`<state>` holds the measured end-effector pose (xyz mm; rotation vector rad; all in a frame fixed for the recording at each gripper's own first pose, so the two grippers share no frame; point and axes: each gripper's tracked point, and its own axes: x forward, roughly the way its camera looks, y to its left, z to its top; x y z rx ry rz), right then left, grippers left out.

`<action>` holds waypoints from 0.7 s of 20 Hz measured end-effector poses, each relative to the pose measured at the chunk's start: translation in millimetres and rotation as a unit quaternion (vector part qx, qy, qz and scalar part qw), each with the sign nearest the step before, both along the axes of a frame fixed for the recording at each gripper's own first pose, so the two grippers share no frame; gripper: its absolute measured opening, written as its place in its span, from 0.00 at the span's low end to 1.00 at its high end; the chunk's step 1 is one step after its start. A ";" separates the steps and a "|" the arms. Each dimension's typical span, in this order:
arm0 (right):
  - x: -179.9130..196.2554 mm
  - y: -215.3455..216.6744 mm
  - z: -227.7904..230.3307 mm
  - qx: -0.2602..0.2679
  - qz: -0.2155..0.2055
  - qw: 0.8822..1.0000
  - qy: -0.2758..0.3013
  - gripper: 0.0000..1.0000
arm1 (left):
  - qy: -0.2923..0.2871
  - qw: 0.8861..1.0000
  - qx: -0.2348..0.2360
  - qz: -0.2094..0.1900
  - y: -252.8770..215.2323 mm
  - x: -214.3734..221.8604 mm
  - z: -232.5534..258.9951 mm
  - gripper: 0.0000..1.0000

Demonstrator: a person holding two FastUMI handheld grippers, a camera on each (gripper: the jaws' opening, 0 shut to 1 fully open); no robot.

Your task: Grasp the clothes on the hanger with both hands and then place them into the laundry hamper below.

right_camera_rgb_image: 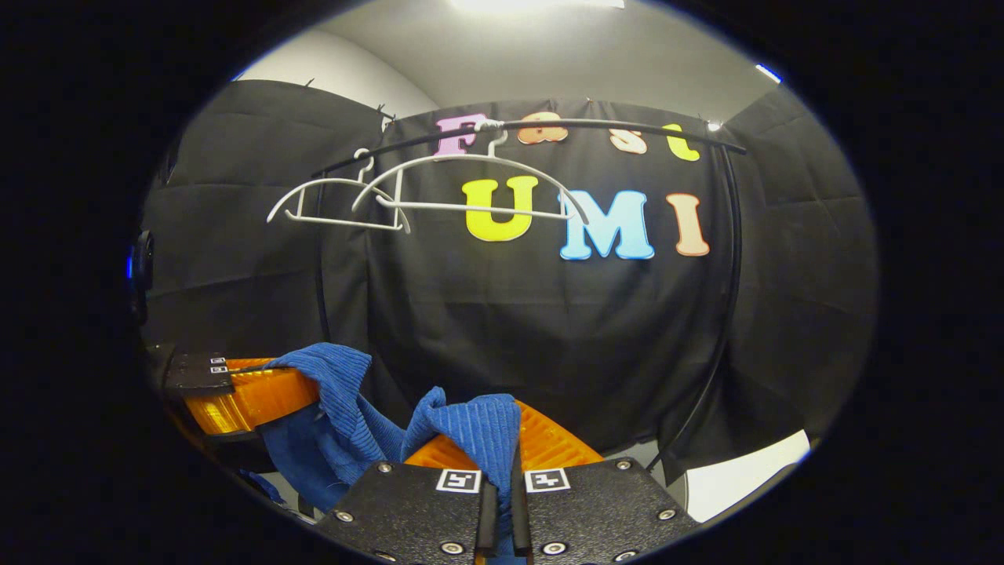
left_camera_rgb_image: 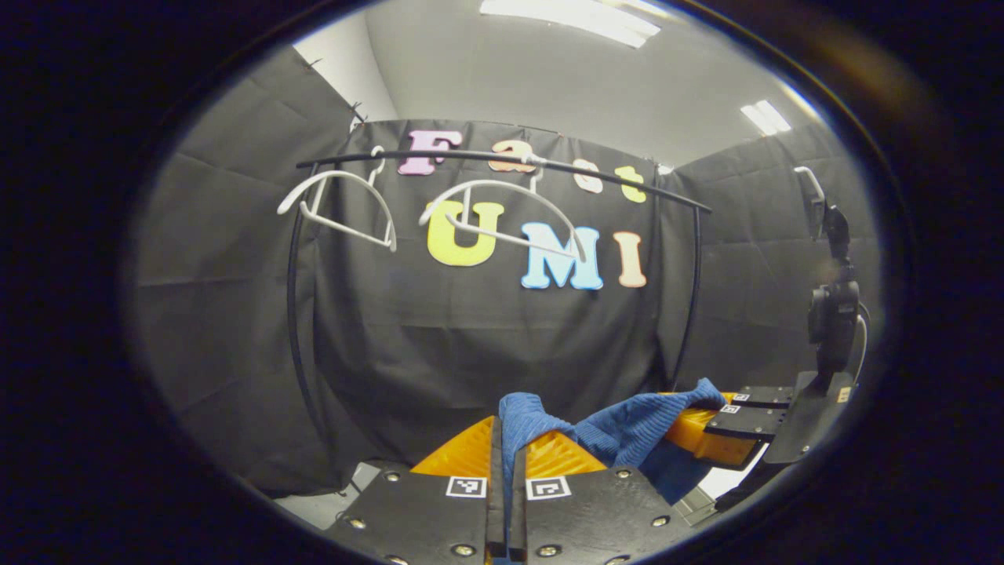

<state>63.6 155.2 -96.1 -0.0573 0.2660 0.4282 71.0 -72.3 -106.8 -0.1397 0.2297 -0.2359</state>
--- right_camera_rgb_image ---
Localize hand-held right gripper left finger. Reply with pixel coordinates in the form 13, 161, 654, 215
312, 434, 500, 565

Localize black backdrop cloth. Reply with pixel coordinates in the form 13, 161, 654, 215
141, 78, 878, 487

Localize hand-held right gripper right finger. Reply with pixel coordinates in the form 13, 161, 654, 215
511, 400, 700, 565

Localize black metal clothes rack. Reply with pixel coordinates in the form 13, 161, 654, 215
312, 118, 748, 472

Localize white hanger with taped hook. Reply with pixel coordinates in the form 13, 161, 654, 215
351, 119, 591, 228

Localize white flat panel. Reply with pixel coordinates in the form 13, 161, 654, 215
685, 429, 811, 523

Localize white plastic clothes hanger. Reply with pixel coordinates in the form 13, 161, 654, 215
267, 149, 411, 235

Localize blue corduroy jacket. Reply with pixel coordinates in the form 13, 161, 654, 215
239, 342, 523, 560

